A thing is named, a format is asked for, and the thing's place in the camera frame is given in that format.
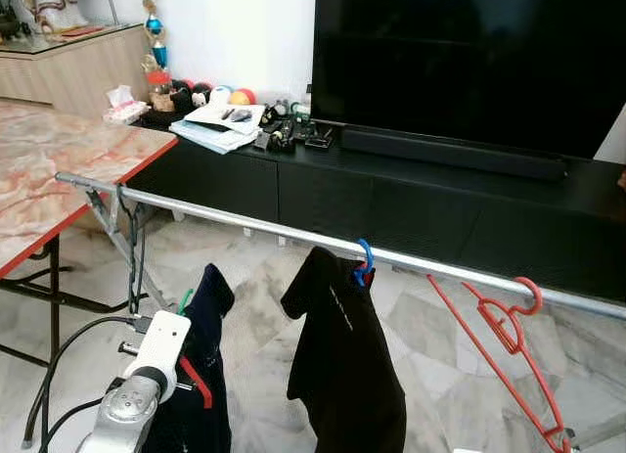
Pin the navy garment red trim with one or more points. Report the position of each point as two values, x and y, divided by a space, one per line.
205 375

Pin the green plastic hanger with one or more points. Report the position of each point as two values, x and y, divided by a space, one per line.
185 301

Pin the red plastic hanger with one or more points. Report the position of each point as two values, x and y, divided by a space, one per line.
504 326

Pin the blue plastic hanger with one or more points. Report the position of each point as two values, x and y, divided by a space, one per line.
367 257

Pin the black soundbar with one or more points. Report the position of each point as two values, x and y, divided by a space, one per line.
450 155

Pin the black tv console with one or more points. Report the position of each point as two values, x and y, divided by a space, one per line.
411 218

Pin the black flat television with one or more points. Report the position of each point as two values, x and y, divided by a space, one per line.
469 62

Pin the black printed t-shirt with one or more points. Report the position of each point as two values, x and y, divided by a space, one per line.
342 375

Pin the black electronics clutter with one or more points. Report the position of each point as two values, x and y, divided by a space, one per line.
293 128

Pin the metal clothes rack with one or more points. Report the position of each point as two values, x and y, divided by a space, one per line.
245 221

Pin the orange round ball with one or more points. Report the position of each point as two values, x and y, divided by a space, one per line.
244 98

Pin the small dark gadget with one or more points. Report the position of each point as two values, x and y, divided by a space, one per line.
238 114

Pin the white round ball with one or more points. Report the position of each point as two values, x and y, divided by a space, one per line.
221 94

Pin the white paper stack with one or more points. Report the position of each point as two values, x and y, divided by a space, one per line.
210 135

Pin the red lid jar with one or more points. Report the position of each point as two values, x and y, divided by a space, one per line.
160 93

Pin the blue gold trophy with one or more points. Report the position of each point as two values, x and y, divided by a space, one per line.
156 52

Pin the pink tissue box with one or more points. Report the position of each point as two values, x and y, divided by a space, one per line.
125 111

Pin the marble top folding table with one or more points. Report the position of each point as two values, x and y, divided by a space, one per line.
68 169

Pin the light wooden cabinet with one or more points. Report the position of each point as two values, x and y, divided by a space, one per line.
78 76

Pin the white figurine statue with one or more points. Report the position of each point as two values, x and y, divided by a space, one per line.
54 3

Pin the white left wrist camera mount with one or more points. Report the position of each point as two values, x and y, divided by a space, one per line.
164 340

